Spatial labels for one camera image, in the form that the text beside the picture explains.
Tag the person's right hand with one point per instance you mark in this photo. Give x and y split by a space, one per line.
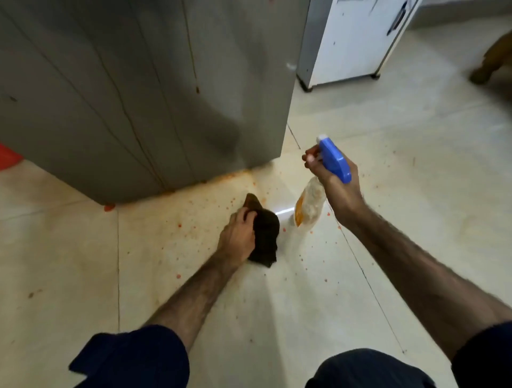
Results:
344 196

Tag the person's left hand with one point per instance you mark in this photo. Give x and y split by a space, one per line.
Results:
235 242

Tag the person's right fingers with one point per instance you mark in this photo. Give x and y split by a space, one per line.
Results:
311 159

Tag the person's left thumb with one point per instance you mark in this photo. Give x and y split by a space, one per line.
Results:
251 219

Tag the dark brown cleaning cloth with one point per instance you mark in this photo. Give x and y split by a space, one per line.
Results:
266 236

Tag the clear spray bottle blue trigger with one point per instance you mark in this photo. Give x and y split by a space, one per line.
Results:
335 162

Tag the person's right forearm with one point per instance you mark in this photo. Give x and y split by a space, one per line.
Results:
420 275

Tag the person's left forearm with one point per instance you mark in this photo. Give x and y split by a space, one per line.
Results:
196 295

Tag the white appliance cabinet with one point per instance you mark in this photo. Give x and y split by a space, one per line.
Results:
352 40

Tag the grey metal cabinet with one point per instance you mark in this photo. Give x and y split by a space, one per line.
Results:
132 88

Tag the dark blue left sleeve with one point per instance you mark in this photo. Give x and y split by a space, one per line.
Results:
136 357

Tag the dark blue sleeve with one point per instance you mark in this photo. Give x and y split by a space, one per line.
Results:
486 357
136 357

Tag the dark blue trousers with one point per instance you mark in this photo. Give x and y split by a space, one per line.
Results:
368 371

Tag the red plastic object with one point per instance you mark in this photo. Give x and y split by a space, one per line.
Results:
8 156

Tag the dark blue right sleeve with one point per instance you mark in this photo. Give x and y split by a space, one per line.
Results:
486 357

